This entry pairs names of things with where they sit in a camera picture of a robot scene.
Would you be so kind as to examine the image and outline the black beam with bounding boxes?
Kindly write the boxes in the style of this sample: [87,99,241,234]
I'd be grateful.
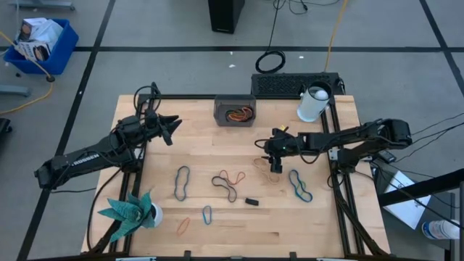
[376,167,464,208]

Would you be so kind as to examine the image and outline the white plant pot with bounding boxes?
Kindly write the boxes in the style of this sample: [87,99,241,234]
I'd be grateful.
[150,202,165,228]

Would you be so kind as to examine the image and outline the teal artificial plant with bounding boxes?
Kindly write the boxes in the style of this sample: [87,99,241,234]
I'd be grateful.
[97,191,157,243]

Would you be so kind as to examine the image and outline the long black rubber band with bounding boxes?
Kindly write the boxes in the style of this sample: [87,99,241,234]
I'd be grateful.
[211,175,239,204]

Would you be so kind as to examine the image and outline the plastic water bottle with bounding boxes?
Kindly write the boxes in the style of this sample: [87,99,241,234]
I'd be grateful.
[421,218,461,241]

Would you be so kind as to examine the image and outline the black mesh box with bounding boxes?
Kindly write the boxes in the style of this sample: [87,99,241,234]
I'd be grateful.
[250,72,344,97]

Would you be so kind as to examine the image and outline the black power adapter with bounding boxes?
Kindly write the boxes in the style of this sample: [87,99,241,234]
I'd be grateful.
[376,149,397,165]

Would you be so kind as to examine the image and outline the white cylindrical container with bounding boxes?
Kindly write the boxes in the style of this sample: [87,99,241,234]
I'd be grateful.
[296,80,334,123]

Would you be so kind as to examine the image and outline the black coiled cable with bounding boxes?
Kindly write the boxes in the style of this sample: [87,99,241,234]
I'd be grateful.
[254,0,287,75]

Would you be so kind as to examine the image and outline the yellow hanging cable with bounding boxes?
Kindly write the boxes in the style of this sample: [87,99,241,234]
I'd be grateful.
[323,0,349,73]

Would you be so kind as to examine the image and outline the black left camera cable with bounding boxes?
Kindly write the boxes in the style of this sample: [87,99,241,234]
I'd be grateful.
[133,81,162,117]

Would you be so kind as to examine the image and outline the grey plastic bin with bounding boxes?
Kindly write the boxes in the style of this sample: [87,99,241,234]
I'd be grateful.
[212,94,257,128]

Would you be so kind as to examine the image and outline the yellow floor cable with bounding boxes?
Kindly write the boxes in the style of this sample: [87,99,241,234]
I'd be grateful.
[0,30,56,116]

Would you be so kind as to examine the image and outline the blue floor bin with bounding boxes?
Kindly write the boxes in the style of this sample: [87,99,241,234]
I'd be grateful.
[3,17,80,76]

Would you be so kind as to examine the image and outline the red rubber band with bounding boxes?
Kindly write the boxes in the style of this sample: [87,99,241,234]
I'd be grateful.
[218,169,247,186]

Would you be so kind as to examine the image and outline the black tower box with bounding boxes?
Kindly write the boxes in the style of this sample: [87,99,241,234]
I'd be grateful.
[207,0,246,35]

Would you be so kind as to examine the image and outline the printed carton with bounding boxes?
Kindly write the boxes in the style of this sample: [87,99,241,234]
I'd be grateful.
[17,17,39,41]
[14,38,52,62]

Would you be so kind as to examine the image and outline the white plastic bag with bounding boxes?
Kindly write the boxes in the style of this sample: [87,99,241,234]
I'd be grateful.
[30,17,65,50]

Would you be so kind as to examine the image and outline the small blue rubber band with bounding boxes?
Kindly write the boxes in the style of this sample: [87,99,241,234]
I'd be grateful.
[202,204,214,226]

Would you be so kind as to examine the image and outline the grey stand foot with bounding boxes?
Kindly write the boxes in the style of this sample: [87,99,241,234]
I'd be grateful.
[7,0,75,11]
[0,85,32,97]

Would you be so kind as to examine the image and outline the white paper sheet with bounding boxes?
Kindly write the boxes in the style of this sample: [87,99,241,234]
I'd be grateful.
[382,169,432,231]

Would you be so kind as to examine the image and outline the tan rubber band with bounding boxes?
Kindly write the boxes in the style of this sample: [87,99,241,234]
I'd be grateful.
[252,157,281,186]

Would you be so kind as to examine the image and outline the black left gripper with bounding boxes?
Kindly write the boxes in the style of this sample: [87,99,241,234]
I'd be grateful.
[144,115,183,138]

